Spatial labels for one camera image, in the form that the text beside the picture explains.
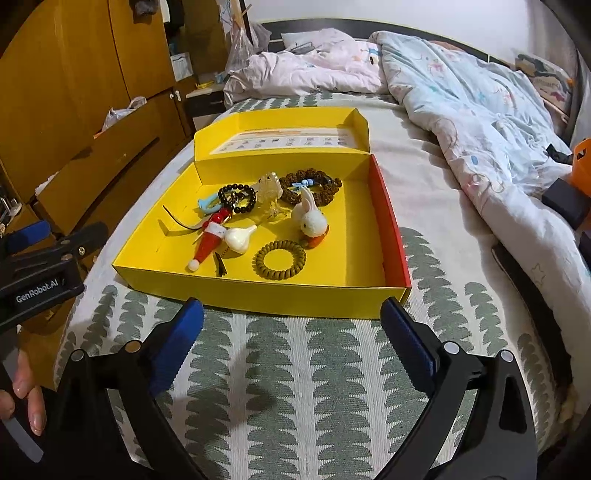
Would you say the printed pillow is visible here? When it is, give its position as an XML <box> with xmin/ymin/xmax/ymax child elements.
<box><xmin>515</xmin><ymin>51</ymin><xmax>575</xmax><ymax>116</ymax></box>

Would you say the person's left hand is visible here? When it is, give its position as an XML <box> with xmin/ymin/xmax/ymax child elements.
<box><xmin>0</xmin><ymin>356</ymin><xmax>48</xmax><ymax>435</ymax></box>

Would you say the wooden wardrobe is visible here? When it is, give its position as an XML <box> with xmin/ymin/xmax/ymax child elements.
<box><xmin>0</xmin><ymin>0</ymin><xmax>195</xmax><ymax>259</ymax></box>

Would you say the white pillow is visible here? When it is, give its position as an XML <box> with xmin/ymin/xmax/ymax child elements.
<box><xmin>281</xmin><ymin>28</ymin><xmax>356</xmax><ymax>51</ymax></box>

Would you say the light blue printed quilt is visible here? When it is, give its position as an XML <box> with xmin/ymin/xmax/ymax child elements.
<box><xmin>369</xmin><ymin>30</ymin><xmax>591</xmax><ymax>296</ymax></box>

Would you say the orange object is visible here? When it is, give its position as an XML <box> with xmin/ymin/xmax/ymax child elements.
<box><xmin>570</xmin><ymin>138</ymin><xmax>591</xmax><ymax>197</ymax></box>

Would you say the black bead bracelet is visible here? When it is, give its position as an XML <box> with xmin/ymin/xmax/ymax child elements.
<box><xmin>218</xmin><ymin>183</ymin><xmax>257</xmax><ymax>214</ymax></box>

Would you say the dark nightstand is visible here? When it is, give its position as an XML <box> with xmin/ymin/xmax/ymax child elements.
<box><xmin>185</xmin><ymin>85</ymin><xmax>227</xmax><ymax>134</ymax></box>

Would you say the white bulb shaped pendant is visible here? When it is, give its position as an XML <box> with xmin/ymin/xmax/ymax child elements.
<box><xmin>224</xmin><ymin>224</ymin><xmax>258</xmax><ymax>254</ymax></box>

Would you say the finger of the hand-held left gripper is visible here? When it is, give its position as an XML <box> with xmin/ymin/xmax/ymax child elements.
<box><xmin>0</xmin><ymin>222</ymin><xmax>109</xmax><ymax>289</ymax></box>
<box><xmin>0</xmin><ymin>220</ymin><xmax>51</xmax><ymax>252</ymax></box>

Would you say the black box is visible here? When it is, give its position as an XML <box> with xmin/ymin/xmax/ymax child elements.
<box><xmin>541</xmin><ymin>178</ymin><xmax>589</xmax><ymax>227</ymax></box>

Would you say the pink quilt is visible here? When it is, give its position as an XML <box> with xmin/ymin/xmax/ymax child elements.
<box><xmin>224</xmin><ymin>28</ymin><xmax>393</xmax><ymax>100</ymax></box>

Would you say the yellow cardboard box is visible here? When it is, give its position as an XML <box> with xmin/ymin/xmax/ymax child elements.
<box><xmin>112</xmin><ymin>107</ymin><xmax>413</xmax><ymax>320</ymax></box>

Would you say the clear plastic bag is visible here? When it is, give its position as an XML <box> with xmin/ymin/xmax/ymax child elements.
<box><xmin>226</xmin><ymin>23</ymin><xmax>271</xmax><ymax>75</ymax></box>

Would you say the clear hair claw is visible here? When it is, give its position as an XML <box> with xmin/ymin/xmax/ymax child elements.
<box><xmin>255</xmin><ymin>172</ymin><xmax>289</xmax><ymax>220</ymax></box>

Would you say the red candied haw hair clip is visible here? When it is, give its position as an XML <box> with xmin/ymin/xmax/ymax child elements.
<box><xmin>201</xmin><ymin>208</ymin><xmax>232</xmax><ymax>229</ymax></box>

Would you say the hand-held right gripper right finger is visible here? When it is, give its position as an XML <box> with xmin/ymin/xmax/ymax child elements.
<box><xmin>369</xmin><ymin>296</ymin><xmax>539</xmax><ymax>480</ymax></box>

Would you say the santa hat hair clip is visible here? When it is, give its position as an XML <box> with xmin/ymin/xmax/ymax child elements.
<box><xmin>187</xmin><ymin>222</ymin><xmax>229</xmax><ymax>272</ymax></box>

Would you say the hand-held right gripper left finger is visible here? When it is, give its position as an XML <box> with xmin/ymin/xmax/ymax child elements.
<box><xmin>44</xmin><ymin>298</ymin><xmax>206</xmax><ymax>480</ymax></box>

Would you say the dark headboard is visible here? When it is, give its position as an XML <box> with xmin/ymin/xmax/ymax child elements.
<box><xmin>259</xmin><ymin>18</ymin><xmax>490</xmax><ymax>61</ymax></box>

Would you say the black cord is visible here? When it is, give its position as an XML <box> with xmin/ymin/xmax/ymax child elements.
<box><xmin>161</xmin><ymin>205</ymin><xmax>204</xmax><ymax>232</ymax></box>

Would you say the white bunny plush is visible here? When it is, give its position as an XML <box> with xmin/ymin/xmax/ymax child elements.
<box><xmin>292</xmin><ymin>186</ymin><xmax>329</xmax><ymax>248</ymax></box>

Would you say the teal hair tie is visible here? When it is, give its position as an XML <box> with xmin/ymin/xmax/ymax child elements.
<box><xmin>196</xmin><ymin>194</ymin><xmax>223</xmax><ymax>216</ymax></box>

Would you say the brown seed bead bracelet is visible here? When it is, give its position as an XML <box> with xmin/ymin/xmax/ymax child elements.
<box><xmin>278</xmin><ymin>169</ymin><xmax>343</xmax><ymax>207</ymax></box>

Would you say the white plastic bag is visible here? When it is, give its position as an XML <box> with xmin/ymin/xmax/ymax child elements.
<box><xmin>99</xmin><ymin>96</ymin><xmax>148</xmax><ymax>132</ymax></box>

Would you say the brown coil hair tie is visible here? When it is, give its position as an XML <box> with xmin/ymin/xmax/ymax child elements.
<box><xmin>252</xmin><ymin>240</ymin><xmax>307</xmax><ymax>281</ymax></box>

